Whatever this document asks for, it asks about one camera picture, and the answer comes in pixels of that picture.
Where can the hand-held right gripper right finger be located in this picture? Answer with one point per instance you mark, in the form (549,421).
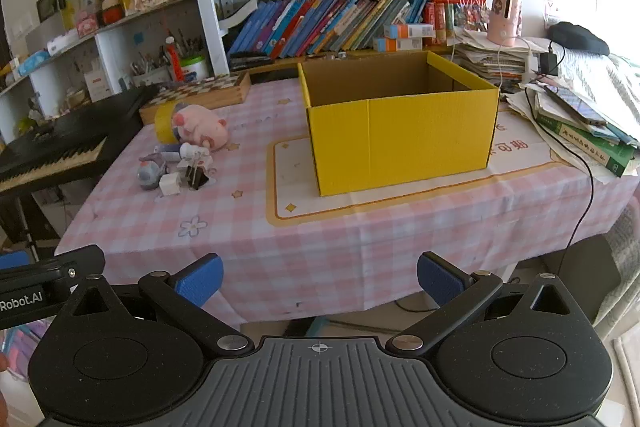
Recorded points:
(440,278)

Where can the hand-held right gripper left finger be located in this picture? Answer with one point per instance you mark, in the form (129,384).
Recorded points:
(200,279)

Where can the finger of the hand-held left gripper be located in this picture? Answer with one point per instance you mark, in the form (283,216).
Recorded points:
(14,260)

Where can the white charger plug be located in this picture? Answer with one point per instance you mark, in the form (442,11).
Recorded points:
(171,185)

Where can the black binder clip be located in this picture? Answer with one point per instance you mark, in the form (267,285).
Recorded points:
(198,179)

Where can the grey blue toy figure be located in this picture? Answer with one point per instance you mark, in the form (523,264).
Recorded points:
(150,174)

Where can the small spray bottle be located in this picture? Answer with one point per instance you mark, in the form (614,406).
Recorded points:
(187,152)

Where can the yellow cardboard box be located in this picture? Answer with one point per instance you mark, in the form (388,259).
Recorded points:
(400,142)

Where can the pink plush pig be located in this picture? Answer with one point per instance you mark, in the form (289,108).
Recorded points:
(200,125)

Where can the yellow tape roll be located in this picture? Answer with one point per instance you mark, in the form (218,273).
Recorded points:
(163,122)

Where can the white desk mat yellow border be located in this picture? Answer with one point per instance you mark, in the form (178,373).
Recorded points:
(350,207)

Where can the black piano keyboard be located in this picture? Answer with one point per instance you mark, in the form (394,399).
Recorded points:
(75,122)

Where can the wooden chessboard box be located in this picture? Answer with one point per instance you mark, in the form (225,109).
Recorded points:
(200,94)

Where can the thick green book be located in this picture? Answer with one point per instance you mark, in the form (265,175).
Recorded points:
(585,142)

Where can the white jar green lid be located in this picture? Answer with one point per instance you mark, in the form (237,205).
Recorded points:
(194,69)

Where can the red glue bottle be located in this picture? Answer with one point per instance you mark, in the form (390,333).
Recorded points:
(172,59)

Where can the black stapler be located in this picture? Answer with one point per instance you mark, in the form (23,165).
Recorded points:
(250,62)

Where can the stack of papers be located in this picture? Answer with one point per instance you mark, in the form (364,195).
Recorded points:
(490,59)

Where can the orange and white carton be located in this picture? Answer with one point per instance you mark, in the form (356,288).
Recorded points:
(407,31)
(397,44)

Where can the black power adapter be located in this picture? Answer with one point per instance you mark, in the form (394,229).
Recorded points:
(548,64)

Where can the pink desk gadget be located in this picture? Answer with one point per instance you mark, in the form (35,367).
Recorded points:
(505,19)

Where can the white bookshelf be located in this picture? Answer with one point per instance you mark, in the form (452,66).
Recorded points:
(202,7)

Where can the black cap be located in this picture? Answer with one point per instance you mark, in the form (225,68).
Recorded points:
(577,38)

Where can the row of colourful books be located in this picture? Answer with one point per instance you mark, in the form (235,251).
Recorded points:
(310,24)

